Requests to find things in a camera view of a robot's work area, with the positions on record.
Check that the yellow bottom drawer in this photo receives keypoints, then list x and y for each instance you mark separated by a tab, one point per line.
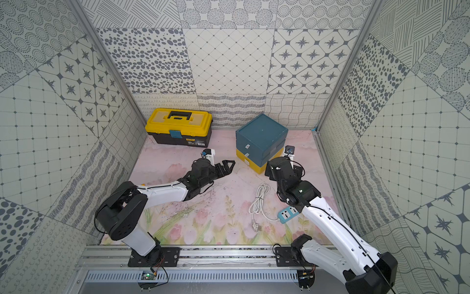
259	166

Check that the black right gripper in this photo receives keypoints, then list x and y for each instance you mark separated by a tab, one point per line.
299	172

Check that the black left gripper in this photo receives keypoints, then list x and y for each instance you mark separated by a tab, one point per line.
216	169

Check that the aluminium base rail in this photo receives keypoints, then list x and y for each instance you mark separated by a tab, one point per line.
108	264

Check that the teal drawer cabinet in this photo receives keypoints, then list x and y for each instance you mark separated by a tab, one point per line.
260	137

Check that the yellow black plastic toolbox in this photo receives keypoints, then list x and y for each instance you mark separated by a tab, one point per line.
189	128

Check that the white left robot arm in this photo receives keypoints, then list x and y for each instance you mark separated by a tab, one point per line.
120	213

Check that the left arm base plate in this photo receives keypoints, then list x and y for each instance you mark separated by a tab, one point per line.
163	256

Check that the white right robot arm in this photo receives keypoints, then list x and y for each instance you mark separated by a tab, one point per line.
357	264

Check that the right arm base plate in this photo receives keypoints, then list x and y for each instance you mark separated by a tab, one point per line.
290	257

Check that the teal power strip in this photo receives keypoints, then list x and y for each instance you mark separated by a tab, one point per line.
287	214

